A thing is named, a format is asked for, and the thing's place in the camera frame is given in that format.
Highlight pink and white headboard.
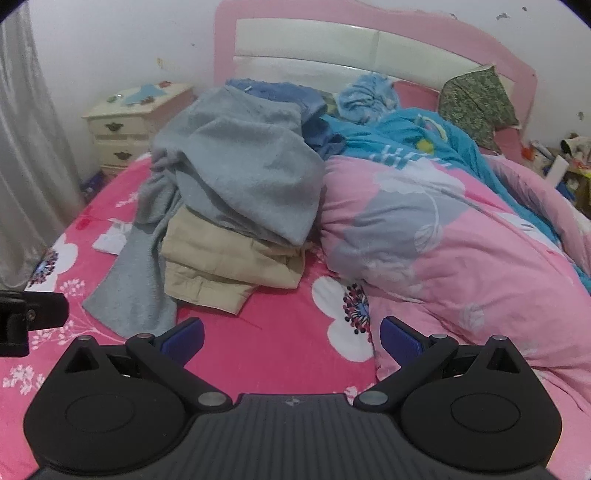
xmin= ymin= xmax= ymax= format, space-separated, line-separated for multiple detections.
xmin=213 ymin=0 xmax=539 ymax=139

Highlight blue denim jeans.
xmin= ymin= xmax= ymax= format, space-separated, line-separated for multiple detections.
xmin=225 ymin=78 xmax=348 ymax=161

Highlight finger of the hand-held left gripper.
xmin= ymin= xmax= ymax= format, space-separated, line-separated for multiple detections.
xmin=0 ymin=291 xmax=68 ymax=357

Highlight white garment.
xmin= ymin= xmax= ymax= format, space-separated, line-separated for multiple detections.
xmin=91 ymin=218 xmax=134 ymax=256

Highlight light blue cloth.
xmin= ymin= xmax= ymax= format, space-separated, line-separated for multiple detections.
xmin=336 ymin=73 xmax=400 ymax=125

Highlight blue paper cutout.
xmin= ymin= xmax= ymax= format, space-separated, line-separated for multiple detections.
xmin=121 ymin=84 xmax=168 ymax=106

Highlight pink floral quilt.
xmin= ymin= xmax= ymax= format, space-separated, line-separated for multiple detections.
xmin=318 ymin=154 xmax=591 ymax=480

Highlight camouflage pillow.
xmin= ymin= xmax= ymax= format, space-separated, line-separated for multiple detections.
xmin=438 ymin=65 xmax=520 ymax=154

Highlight blue printed quilt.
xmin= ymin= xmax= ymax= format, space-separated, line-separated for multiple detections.
xmin=321 ymin=107 xmax=591 ymax=296

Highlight cream nightstand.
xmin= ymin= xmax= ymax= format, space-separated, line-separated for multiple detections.
xmin=82 ymin=82 xmax=195 ymax=177

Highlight beige pants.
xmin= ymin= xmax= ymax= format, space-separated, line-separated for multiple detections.
xmin=160 ymin=204 xmax=307 ymax=316

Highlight grey hoodie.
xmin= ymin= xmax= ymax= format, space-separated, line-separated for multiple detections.
xmin=82 ymin=85 xmax=328 ymax=339

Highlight pink pillow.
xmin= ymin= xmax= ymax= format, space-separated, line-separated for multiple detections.
xmin=392 ymin=79 xmax=527 ymax=163

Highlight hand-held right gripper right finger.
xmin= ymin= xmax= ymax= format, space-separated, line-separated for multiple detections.
xmin=352 ymin=316 xmax=533 ymax=411

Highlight pink floral bed blanket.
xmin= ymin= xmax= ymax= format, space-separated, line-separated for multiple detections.
xmin=0 ymin=152 xmax=386 ymax=467

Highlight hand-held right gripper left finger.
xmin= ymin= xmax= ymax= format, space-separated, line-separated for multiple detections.
xmin=60 ymin=318 xmax=234 ymax=412

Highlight blue plastic bag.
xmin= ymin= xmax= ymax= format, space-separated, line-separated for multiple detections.
xmin=79 ymin=170 xmax=110 ymax=197

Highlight silver grey curtain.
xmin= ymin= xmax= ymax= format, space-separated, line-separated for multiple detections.
xmin=0 ymin=4 xmax=88 ymax=292

